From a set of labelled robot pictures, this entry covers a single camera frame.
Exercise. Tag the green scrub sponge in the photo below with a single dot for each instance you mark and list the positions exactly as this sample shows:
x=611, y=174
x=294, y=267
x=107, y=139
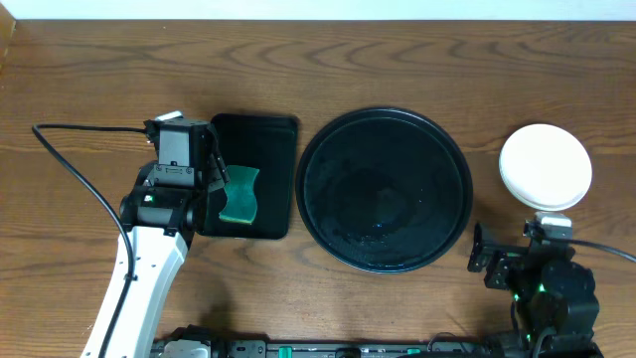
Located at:
x=241, y=205

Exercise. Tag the black rectangular tray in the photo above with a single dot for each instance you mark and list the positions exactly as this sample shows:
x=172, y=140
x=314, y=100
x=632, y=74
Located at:
x=267, y=143

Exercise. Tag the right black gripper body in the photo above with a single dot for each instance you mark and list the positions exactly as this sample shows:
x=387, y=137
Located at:
x=510, y=271

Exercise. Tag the pale green plate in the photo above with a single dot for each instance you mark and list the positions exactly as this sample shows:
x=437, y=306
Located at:
x=548, y=207

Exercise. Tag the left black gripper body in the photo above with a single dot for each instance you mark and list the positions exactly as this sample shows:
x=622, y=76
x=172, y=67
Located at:
x=215, y=169

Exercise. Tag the white plate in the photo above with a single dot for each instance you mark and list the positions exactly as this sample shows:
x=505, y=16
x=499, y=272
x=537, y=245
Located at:
x=546, y=164

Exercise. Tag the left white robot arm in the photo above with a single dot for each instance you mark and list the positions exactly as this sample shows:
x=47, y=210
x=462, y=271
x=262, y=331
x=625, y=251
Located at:
x=160, y=216

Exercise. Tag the black round tray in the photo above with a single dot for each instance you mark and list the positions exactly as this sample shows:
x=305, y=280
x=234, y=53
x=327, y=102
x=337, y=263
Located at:
x=384, y=190

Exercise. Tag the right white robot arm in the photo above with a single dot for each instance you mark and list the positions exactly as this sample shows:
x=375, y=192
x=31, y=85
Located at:
x=554, y=305

